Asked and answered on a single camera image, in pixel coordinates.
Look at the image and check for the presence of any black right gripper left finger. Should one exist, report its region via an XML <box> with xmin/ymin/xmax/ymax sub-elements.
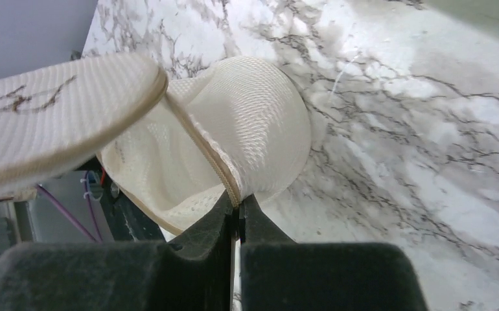
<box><xmin>0</xmin><ymin>194</ymin><xmax>235</xmax><ymax>310</ymax></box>

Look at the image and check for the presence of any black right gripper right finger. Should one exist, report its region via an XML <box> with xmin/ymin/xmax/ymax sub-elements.
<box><xmin>238</xmin><ymin>196</ymin><xmax>427</xmax><ymax>311</ymax></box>

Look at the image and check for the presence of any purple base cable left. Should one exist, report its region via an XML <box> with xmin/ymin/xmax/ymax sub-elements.
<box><xmin>34</xmin><ymin>170</ymin><xmax>104</xmax><ymax>244</ymax></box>

